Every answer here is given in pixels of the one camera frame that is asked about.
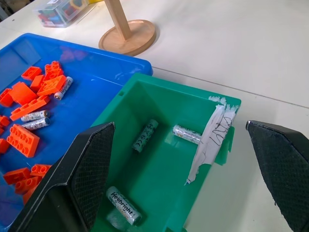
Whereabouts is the green plastic bin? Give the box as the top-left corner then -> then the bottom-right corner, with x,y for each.
90,72 -> 242,232

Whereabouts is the white Hesbright AA battery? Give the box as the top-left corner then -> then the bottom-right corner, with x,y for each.
106,186 -> 142,226
54,76 -> 74,100

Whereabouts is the clear box of coloured items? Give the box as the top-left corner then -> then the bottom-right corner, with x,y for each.
32,0 -> 96,29

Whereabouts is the white green printed AA battery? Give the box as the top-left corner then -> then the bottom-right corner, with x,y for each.
172,124 -> 202,145

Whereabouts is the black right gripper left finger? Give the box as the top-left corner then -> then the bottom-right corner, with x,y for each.
9,122 -> 116,232

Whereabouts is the silver patterned AA battery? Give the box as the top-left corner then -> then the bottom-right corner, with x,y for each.
21,110 -> 51,122
21,117 -> 51,131

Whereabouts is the torn white paper label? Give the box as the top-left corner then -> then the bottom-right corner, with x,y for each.
184,96 -> 239,186

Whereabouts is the dark green printed AA battery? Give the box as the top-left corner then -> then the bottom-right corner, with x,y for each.
131,118 -> 159,155

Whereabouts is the orange 2x4 building brick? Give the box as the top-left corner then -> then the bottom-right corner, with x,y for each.
6,124 -> 41,159

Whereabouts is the blue plastic tray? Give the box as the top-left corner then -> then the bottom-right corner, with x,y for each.
0,33 -> 154,228

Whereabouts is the wooden stand with round base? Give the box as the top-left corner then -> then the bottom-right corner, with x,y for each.
98,0 -> 157,57

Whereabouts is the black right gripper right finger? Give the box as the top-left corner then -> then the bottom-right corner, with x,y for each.
245,120 -> 309,232

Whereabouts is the orange plastic toy brick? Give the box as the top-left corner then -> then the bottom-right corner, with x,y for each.
36,74 -> 67,97

